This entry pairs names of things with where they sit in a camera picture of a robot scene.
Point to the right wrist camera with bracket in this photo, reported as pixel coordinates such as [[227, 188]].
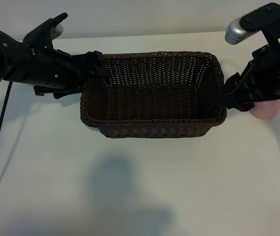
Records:
[[235, 32]]

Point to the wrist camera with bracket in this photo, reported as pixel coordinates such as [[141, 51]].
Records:
[[235, 32], [41, 32]]

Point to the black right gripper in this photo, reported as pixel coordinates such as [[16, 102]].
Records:
[[262, 76]]

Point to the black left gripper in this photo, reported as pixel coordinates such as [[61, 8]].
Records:
[[48, 71]]

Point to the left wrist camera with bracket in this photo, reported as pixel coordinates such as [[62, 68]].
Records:
[[41, 32]]

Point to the dark brown woven basket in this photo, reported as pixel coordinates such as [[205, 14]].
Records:
[[154, 105]]

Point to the pink peach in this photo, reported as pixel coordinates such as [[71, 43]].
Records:
[[265, 112]]

